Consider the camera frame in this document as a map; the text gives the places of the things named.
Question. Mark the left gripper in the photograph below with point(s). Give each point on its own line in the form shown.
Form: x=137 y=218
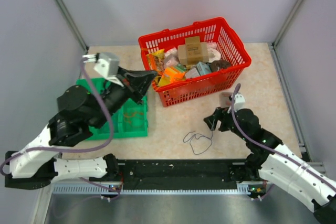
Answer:
x=138 y=83

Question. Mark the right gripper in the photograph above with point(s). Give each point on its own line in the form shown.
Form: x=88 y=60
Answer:
x=221 y=114

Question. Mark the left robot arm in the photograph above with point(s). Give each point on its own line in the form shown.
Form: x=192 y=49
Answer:
x=79 y=109

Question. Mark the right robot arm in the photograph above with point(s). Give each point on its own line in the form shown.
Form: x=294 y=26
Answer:
x=273 y=161

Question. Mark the grey packaged sponge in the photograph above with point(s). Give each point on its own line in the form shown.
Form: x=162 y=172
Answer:
x=225 y=99

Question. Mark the yellow snack bag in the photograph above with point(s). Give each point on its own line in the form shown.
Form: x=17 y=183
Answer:
x=155 y=60

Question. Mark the orange snack box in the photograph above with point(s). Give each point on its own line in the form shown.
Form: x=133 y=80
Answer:
x=171 y=75

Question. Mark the green compartment tray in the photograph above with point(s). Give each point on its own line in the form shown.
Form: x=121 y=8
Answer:
x=129 y=121

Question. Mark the teal small box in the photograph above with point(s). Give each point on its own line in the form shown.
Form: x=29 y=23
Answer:
x=203 y=68

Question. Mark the dark brown round pastry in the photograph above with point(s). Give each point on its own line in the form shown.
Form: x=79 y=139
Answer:
x=219 y=64

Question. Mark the brown cardboard box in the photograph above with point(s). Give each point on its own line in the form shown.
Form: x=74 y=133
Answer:
x=193 y=51

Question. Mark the white tape roll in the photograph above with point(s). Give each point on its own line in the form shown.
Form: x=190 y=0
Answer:
x=213 y=55

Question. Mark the red plastic shopping basket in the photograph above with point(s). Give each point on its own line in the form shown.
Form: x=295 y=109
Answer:
x=217 y=33

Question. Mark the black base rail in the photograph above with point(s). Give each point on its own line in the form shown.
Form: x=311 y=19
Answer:
x=181 y=174

